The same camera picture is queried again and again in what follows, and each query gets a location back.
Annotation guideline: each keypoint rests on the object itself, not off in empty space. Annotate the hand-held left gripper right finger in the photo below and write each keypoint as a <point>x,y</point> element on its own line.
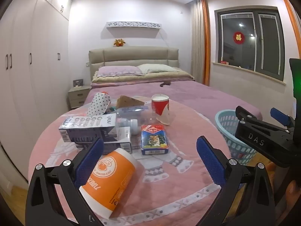
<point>209,160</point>

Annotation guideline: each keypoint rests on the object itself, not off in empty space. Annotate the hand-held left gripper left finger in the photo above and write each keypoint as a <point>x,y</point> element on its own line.
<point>88,164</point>

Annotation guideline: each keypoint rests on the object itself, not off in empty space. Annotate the small dark object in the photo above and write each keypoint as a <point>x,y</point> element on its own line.
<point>165,83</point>

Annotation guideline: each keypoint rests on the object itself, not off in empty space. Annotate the purple pillow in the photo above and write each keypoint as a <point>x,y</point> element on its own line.
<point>117,71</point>

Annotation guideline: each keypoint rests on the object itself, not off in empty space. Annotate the beige folded quilt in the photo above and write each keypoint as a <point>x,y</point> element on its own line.
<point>145,77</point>

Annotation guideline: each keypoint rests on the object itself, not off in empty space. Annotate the white windowsill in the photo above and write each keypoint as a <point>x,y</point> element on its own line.
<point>247,71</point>

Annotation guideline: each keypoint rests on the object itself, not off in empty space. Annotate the red and white cup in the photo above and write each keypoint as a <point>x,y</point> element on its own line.
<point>160,108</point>

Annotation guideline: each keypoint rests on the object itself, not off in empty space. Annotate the clear plastic bottle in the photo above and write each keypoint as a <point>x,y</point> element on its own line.
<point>134,115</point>

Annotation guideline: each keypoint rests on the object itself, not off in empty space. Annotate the person's right hand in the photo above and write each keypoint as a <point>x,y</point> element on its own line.
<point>292,193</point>

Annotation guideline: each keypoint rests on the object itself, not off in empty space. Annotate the purple bedspread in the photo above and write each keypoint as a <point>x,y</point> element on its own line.
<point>188,94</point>

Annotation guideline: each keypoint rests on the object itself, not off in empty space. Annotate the dark photo frame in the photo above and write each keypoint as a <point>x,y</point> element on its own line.
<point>78,82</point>

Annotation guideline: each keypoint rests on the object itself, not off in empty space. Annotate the bed with beige headboard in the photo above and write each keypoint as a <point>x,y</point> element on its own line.
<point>131,56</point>

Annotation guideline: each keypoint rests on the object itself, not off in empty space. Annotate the beige nightstand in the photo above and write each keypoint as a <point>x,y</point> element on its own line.
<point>77,96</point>

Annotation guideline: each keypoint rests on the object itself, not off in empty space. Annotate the grey framed window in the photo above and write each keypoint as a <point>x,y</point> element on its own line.
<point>254,37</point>

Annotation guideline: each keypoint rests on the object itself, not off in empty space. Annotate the white wall shelf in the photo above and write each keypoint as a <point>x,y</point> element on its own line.
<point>134,24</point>

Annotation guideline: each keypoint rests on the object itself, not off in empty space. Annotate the beige and orange curtain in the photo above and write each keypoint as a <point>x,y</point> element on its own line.
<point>199,42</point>

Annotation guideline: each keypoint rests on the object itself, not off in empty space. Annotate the round red window decoration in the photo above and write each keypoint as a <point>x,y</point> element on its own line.
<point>238,37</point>

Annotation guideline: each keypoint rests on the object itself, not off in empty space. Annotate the orange plush toy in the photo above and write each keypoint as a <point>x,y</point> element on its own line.
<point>119,42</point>

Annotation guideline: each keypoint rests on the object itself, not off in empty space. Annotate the light blue plastic basket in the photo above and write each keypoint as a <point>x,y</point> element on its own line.
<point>225,131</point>

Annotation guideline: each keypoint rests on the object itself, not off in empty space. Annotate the white pillow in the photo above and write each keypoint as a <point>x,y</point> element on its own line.
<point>156,68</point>

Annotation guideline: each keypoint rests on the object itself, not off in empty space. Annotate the dark printed carton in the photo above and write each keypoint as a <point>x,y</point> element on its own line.
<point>87,127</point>
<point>117,139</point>

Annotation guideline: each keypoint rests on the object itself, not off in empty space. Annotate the polka dot white sock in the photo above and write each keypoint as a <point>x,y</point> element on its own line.
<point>98,103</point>

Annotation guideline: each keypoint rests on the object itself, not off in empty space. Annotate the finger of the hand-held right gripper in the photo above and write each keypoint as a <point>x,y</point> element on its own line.
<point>247,115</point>
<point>279,117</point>

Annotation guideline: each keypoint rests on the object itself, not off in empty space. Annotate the orange and white paper cup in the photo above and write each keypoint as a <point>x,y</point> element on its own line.
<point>110,176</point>

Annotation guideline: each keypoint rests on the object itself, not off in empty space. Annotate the brown cardboard piece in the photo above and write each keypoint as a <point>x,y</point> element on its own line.
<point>128,101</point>

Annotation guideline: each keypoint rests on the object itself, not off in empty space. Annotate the pink printed blanket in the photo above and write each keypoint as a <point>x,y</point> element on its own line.
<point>169,183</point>

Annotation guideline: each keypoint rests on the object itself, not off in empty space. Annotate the small red box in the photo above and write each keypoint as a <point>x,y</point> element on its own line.
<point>224,62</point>

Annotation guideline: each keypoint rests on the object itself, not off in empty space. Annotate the white wardrobe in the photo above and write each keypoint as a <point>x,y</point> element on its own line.
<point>35,63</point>

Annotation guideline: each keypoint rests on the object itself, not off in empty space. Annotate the tiger print box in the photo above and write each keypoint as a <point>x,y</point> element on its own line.
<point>154,141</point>

